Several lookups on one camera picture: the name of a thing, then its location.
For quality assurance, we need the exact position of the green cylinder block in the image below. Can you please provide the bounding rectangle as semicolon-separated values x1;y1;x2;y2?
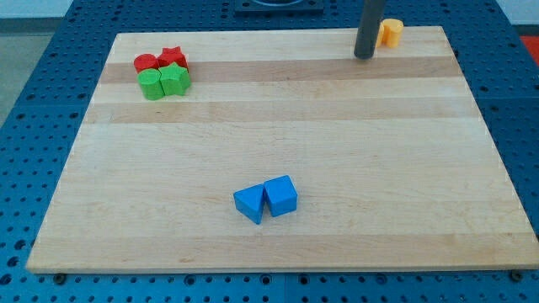
137;68;165;100

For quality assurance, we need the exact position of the green star block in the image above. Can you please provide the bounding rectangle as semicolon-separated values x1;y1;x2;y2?
158;62;191;96

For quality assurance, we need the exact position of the yellow block behind rod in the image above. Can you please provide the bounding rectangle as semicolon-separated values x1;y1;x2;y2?
375;23;384;48

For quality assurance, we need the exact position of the yellow heart block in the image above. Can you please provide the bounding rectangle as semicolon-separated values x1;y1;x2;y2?
382;19;404;48

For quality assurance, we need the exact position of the red star block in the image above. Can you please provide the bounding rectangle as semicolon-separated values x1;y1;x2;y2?
157;46;189;69

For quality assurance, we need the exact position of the red cylinder block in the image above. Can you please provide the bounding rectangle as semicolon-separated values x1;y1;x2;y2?
133;53;159;73

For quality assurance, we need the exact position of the blue triangular prism block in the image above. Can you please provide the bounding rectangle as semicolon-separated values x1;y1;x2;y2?
233;184;264;225

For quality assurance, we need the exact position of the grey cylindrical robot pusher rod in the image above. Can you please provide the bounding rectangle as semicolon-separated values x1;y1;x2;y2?
354;0;387;60

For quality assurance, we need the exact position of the blue cube block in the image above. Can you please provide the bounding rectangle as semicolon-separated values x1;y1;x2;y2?
263;175;298;217

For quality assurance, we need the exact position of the wooden board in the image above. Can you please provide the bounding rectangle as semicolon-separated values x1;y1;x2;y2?
26;26;538;274

